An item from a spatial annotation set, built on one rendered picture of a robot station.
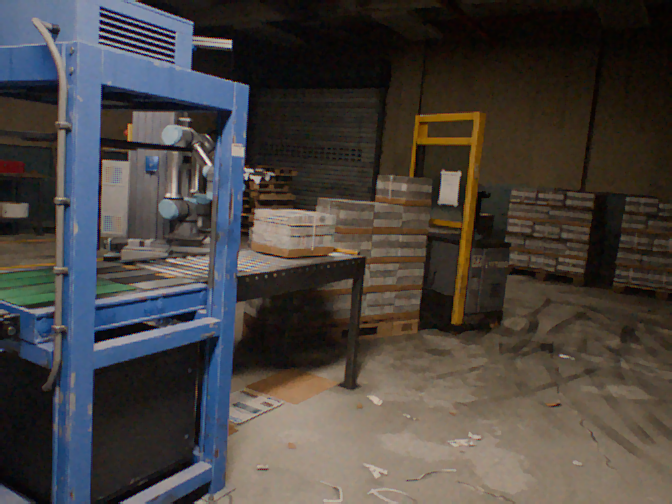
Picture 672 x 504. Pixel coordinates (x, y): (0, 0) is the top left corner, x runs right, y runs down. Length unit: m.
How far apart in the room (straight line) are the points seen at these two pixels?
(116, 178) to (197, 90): 1.88
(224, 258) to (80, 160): 0.66
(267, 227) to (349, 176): 8.69
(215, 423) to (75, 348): 0.72
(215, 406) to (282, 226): 1.16
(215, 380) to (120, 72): 1.13
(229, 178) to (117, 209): 1.78
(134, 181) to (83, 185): 2.10
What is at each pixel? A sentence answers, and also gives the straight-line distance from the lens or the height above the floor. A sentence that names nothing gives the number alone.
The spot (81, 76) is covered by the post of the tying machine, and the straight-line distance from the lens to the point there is 1.72.
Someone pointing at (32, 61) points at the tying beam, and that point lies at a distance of 1.89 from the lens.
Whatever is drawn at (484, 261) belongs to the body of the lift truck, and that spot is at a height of 0.62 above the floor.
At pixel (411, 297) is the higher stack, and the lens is 4.82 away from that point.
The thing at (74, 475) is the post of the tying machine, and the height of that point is 0.34.
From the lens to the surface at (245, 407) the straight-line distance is 3.17.
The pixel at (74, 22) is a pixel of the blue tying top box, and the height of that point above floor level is 1.64.
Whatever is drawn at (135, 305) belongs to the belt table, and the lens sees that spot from 2.09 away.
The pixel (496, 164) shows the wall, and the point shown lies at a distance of 10.63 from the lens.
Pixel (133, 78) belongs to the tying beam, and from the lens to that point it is 1.82.
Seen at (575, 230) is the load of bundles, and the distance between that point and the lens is 8.64.
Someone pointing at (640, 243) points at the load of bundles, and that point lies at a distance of 8.51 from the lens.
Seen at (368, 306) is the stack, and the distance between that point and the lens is 4.52.
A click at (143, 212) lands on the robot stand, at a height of 0.93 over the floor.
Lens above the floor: 1.26
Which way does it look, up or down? 8 degrees down
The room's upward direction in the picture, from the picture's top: 5 degrees clockwise
